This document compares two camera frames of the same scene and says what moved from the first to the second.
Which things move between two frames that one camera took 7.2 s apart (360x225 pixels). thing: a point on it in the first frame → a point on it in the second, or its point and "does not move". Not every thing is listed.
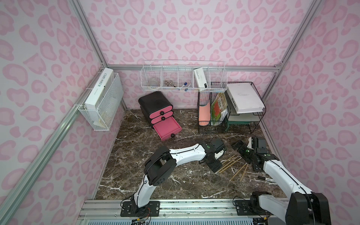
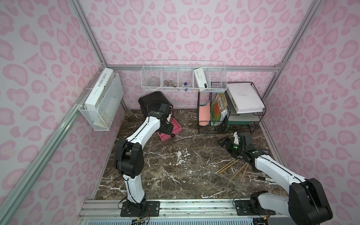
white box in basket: x=200 y=78 does not move
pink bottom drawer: x=168 y=128 does not move
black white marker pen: x=266 y=179 does not move
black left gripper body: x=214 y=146 → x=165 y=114
